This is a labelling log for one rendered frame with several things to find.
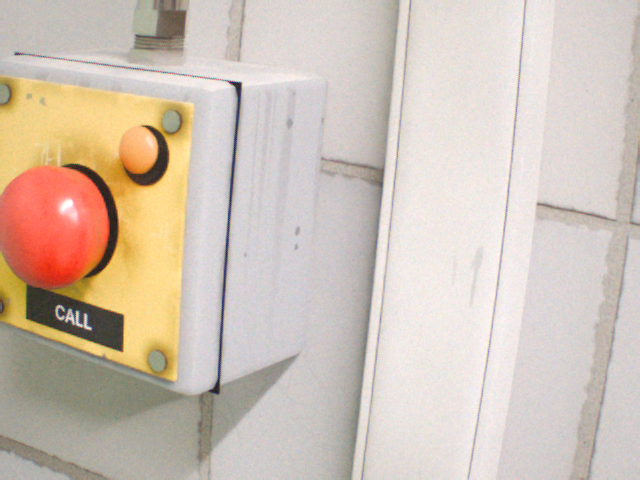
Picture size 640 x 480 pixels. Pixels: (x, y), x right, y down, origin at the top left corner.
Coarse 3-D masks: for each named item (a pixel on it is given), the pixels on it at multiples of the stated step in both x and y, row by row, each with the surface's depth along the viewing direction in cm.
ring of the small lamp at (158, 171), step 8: (152, 128) 40; (160, 136) 39; (160, 144) 39; (160, 152) 39; (168, 152) 39; (160, 160) 39; (168, 160) 40; (152, 168) 40; (160, 168) 40; (136, 176) 40; (144, 176) 40; (152, 176) 40; (160, 176) 40; (144, 184) 40; (152, 184) 40
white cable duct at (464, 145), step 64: (448, 0) 40; (512, 0) 39; (448, 64) 40; (512, 64) 39; (448, 128) 41; (512, 128) 40; (384, 192) 42; (448, 192) 41; (512, 192) 40; (384, 256) 43; (448, 256) 41; (512, 256) 40; (384, 320) 43; (448, 320) 42; (512, 320) 41; (384, 384) 43; (448, 384) 42; (384, 448) 44; (448, 448) 42
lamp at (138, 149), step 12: (132, 132) 39; (144, 132) 39; (120, 144) 40; (132, 144) 39; (144, 144) 39; (156, 144) 39; (120, 156) 40; (132, 156) 39; (144, 156) 39; (156, 156) 39; (132, 168) 39; (144, 168) 39
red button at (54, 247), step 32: (32, 192) 39; (64, 192) 39; (96, 192) 40; (0, 224) 40; (32, 224) 39; (64, 224) 39; (96, 224) 40; (32, 256) 40; (64, 256) 39; (96, 256) 40
